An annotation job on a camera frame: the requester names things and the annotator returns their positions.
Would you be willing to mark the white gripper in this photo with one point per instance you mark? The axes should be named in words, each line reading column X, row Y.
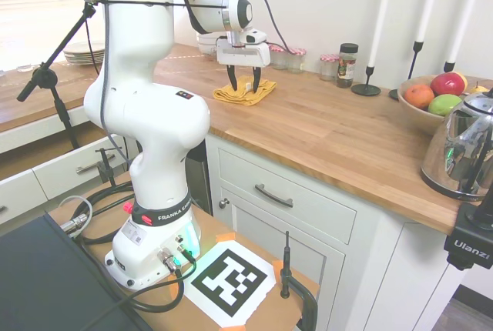
column 242, row 54

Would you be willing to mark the yellow terry towel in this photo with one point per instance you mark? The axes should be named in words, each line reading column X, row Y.
column 246, row 97

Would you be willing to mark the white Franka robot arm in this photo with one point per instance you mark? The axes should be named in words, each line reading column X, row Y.
column 131, row 77

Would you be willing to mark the glass jar red checked lid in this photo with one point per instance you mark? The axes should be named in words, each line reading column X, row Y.
column 296, row 61
column 327, row 68
column 278, row 57

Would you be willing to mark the white stacked dishes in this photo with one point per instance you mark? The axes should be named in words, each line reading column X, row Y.
column 208, row 43

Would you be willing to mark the spice jar black lid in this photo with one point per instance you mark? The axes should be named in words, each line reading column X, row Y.
column 347, row 67

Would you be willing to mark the dark built-in appliance front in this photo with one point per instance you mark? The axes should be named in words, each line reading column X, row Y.
column 199, row 181

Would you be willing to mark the short black candle holder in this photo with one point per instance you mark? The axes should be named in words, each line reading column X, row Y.
column 366, row 89

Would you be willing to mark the round silver cabinet knob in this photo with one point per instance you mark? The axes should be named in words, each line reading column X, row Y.
column 224, row 203

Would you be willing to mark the white base cabinet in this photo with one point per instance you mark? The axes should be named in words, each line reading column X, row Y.
column 308, row 192

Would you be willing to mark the tall white candle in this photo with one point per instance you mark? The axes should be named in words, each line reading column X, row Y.
column 381, row 15
column 428, row 4
column 464, row 15

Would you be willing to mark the orange tape piece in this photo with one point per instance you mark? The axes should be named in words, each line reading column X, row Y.
column 233, row 327
column 176, row 290
column 226, row 237
column 278, row 264

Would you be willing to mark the stack of white plates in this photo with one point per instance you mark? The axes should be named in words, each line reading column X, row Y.
column 82, row 55

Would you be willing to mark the small black bar clamp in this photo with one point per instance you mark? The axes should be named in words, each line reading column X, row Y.
column 104, row 167

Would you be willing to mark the tall black candle holder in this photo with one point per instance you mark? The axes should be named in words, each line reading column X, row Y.
column 416, row 57

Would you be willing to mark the orange fruit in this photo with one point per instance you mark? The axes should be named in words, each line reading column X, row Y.
column 419, row 96

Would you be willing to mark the wooden fruit bowl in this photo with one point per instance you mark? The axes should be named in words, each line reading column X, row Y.
column 418, row 115

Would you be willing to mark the black boom stand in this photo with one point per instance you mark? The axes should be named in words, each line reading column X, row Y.
column 58, row 52

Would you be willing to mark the large black bar clamp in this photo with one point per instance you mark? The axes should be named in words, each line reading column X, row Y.
column 285, row 269

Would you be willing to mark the green apple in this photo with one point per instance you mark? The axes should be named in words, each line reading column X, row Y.
column 445, row 104

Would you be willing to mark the red apple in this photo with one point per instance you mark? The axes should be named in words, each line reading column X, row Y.
column 447, row 84

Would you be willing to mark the medium black candle holder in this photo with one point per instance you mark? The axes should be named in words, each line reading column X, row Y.
column 449, row 67

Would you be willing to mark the printed black white marker sheet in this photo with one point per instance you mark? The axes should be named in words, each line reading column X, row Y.
column 231, row 283

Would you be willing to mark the shiny steel kettle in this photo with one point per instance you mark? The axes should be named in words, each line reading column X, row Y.
column 443, row 154

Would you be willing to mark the small clear glass dish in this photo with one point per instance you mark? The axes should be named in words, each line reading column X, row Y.
column 27, row 68

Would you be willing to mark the white drawer cabinet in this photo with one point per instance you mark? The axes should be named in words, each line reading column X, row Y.
column 46, row 181

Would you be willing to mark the brown mounting board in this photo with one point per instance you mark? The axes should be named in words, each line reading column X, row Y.
column 277, row 308

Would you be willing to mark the dark flat box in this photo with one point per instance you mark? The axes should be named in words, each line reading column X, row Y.
column 50, row 281

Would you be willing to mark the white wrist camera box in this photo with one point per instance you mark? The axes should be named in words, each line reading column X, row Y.
column 256, row 35

